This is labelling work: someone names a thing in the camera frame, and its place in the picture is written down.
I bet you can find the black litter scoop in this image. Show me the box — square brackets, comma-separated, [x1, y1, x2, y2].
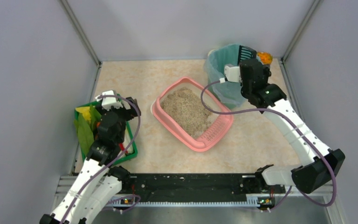
[238, 45, 257, 63]

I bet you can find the pink litter box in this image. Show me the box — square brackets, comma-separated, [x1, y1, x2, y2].
[151, 77, 234, 152]

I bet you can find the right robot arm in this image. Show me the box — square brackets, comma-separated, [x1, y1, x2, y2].
[239, 59, 345, 195]

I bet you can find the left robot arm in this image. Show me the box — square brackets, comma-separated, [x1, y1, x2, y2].
[39, 94, 141, 224]

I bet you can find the cat litter sand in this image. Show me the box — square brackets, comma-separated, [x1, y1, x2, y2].
[160, 87, 216, 139]

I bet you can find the red chili pepper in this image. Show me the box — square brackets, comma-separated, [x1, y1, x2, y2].
[118, 143, 128, 154]

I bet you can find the green vegetable tray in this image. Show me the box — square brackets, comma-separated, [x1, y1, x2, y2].
[74, 98, 138, 166]

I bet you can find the orange toy fruit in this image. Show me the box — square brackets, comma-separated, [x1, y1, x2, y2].
[256, 51, 273, 66]

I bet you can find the green leafy vegetable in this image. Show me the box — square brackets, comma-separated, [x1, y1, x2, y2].
[74, 101, 101, 160]

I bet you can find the green trash bin with bag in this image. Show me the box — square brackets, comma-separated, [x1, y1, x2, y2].
[204, 43, 266, 109]

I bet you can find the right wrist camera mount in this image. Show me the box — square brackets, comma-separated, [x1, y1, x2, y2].
[220, 64, 242, 83]

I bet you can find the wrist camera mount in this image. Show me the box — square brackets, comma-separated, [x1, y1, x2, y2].
[220, 64, 242, 83]
[95, 90, 124, 111]

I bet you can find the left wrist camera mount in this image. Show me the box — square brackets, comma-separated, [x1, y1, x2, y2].
[95, 90, 124, 111]

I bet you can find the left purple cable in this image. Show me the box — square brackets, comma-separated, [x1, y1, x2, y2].
[59, 94, 142, 224]

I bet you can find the purple cable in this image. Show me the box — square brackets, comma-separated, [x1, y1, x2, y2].
[200, 79, 337, 208]
[59, 94, 142, 224]

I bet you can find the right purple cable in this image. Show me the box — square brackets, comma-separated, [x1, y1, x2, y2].
[200, 79, 337, 208]

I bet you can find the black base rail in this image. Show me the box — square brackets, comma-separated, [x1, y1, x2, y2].
[118, 173, 286, 205]

